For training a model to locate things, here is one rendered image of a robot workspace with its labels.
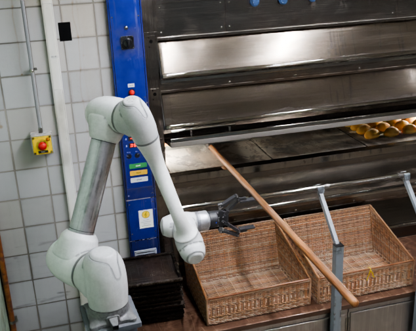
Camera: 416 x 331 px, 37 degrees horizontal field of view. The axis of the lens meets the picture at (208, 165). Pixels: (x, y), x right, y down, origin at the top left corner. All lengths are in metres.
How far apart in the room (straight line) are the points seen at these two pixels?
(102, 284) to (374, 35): 1.99
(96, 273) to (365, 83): 1.88
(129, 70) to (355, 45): 1.21
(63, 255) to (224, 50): 1.32
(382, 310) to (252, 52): 1.49
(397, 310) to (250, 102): 1.34
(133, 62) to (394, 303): 1.82
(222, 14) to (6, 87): 1.09
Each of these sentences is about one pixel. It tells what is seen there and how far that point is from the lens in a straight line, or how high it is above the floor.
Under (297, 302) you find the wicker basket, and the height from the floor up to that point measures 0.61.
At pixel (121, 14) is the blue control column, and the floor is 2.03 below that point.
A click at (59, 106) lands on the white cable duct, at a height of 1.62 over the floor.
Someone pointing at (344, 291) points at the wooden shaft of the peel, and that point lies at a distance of 2.22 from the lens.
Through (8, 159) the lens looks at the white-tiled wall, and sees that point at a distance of 3.13.
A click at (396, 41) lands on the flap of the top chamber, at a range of 3.54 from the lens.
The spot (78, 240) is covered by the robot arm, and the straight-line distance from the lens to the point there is 2.47.
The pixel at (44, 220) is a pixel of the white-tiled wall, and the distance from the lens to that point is 3.25.
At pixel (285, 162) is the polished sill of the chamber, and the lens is 3.42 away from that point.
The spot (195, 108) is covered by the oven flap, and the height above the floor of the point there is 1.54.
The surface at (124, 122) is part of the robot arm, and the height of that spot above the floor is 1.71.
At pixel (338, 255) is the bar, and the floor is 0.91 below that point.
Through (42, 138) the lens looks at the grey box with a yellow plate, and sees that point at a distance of 3.02.
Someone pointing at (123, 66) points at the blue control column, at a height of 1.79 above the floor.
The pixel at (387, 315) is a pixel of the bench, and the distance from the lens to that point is 3.46.
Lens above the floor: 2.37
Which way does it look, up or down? 21 degrees down
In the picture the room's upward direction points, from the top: 3 degrees counter-clockwise
